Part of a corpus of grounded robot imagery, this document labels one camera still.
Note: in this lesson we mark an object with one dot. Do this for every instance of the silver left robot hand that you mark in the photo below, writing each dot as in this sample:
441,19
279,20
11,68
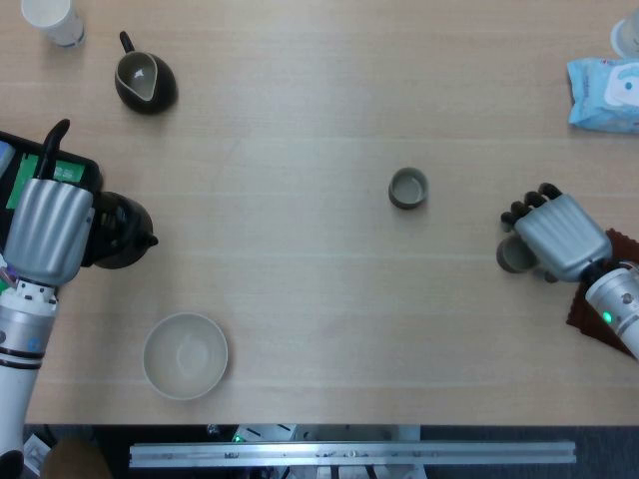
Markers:
47,229

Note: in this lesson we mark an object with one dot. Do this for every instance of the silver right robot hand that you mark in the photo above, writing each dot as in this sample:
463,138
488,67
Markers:
564,234

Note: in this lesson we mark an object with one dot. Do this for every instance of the grey-green ceramic teacup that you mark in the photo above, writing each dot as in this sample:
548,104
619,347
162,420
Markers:
514,257
408,189

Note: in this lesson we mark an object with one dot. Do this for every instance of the robot base electronics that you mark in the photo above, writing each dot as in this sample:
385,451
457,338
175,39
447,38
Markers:
259,431

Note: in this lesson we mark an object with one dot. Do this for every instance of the green tea packet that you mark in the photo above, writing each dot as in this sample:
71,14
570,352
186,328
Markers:
17,189

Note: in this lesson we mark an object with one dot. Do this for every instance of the purple and green box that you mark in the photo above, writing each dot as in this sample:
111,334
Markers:
6,279

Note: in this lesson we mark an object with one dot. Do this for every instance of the blue and white packet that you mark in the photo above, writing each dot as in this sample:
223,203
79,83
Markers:
5,159

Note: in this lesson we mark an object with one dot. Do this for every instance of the dark red cloth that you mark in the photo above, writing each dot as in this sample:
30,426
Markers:
581,314

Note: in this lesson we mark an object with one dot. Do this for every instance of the black plastic tray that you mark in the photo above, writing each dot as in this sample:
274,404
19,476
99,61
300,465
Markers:
20,148

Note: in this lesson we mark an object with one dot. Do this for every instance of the blue wet wipes pack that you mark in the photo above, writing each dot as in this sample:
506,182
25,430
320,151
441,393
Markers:
594,95

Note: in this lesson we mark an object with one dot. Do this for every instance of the beige ceramic bowl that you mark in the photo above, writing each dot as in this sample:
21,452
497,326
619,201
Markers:
185,356

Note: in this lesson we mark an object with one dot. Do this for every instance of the clear plastic cup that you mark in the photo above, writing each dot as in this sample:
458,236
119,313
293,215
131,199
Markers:
628,35

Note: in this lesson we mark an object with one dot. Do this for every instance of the white paper cup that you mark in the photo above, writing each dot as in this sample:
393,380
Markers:
50,20

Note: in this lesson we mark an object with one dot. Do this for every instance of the white floor socket box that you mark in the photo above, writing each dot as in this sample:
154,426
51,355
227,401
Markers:
39,454

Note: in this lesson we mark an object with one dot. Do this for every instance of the brown round stool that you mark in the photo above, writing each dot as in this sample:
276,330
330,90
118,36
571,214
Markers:
75,461

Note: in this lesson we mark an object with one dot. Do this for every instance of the aluminium profile rail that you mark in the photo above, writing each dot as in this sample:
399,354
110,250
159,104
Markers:
349,454

